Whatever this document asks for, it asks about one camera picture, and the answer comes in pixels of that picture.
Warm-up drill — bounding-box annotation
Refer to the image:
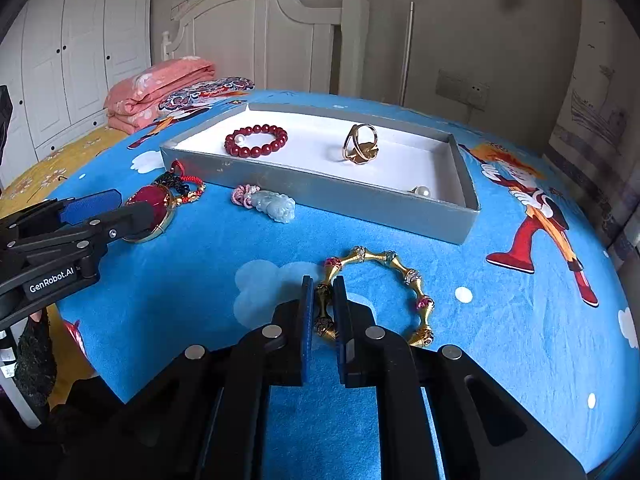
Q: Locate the gold bamboo link bracelet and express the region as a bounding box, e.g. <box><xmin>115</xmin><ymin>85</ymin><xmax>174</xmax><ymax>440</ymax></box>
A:
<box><xmin>313</xmin><ymin>245</ymin><xmax>436</xmax><ymax>349</ymax></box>

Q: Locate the pale jade pendant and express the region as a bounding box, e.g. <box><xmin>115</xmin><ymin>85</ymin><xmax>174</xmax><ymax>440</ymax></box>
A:
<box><xmin>231</xmin><ymin>184</ymin><xmax>296</xmax><ymax>223</ymax></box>

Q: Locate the red flower hair clip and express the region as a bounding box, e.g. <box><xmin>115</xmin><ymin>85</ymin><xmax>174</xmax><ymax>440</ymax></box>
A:
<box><xmin>124</xmin><ymin>184</ymin><xmax>174</xmax><ymax>241</ymax></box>

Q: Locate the gold bangle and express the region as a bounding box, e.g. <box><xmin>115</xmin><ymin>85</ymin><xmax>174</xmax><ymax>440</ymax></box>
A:
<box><xmin>121</xmin><ymin>184</ymin><xmax>179</xmax><ymax>245</ymax></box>

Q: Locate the green pendant black cord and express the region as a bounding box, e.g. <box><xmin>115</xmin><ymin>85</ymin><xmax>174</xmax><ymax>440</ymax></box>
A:
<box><xmin>153</xmin><ymin>158</ymin><xmax>194</xmax><ymax>196</ymax></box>

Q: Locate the double ring flower brooch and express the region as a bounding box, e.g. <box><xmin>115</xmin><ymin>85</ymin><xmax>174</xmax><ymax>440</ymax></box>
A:
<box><xmin>342</xmin><ymin>124</ymin><xmax>380</xmax><ymax>165</ymax></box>

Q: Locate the white pearl with cap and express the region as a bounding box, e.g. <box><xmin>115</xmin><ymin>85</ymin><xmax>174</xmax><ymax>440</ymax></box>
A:
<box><xmin>411</xmin><ymin>185</ymin><xmax>431</xmax><ymax>197</ymax></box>

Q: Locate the dark red bead bracelet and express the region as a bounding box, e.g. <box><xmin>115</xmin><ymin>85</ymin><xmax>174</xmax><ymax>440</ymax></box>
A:
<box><xmin>223</xmin><ymin>122</ymin><xmax>290</xmax><ymax>160</ymax></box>

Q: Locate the grey white jewelry tray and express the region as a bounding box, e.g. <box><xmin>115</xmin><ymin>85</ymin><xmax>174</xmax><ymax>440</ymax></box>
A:
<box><xmin>160</xmin><ymin>103</ymin><xmax>480</xmax><ymax>244</ymax></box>

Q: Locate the yellow floral bedsheet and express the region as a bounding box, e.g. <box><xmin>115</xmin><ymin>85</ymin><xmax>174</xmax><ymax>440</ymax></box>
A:
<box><xmin>0</xmin><ymin>127</ymin><xmax>127</xmax><ymax>217</ymax></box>

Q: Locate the folded pink quilt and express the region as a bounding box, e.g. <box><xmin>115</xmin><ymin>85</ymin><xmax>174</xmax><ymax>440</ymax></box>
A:
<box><xmin>103</xmin><ymin>56</ymin><xmax>216</xmax><ymax>134</ymax></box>

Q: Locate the white wardrobe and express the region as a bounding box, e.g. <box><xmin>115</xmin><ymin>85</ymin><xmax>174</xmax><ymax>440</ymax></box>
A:
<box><xmin>1</xmin><ymin>0</ymin><xmax>151</xmax><ymax>186</ymax></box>

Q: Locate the patterned pillow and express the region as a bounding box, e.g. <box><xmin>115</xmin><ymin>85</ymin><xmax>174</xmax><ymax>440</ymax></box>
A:
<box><xmin>158</xmin><ymin>77</ymin><xmax>255</xmax><ymax>114</ymax></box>

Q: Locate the blue cartoon tablecloth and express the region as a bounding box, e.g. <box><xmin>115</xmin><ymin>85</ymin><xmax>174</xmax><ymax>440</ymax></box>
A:
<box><xmin>46</xmin><ymin>89</ymin><xmax>640</xmax><ymax>480</ymax></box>

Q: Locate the white bed headboard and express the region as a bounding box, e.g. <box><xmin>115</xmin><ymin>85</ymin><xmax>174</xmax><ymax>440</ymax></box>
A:
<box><xmin>160</xmin><ymin>0</ymin><xmax>370</xmax><ymax>98</ymax></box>

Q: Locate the metal pole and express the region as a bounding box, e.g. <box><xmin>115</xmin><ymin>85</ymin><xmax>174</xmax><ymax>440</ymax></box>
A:
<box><xmin>398</xmin><ymin>0</ymin><xmax>416</xmax><ymax>106</ymax></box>

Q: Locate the ship print curtain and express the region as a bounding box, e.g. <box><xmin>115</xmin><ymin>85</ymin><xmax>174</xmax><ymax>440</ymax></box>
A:
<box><xmin>544</xmin><ymin>0</ymin><xmax>639</xmax><ymax>269</ymax></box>

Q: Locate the wall switch and socket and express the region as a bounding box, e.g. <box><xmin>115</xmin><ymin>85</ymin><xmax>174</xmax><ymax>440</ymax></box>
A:
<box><xmin>435</xmin><ymin>70</ymin><xmax>490</xmax><ymax>112</ymax></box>

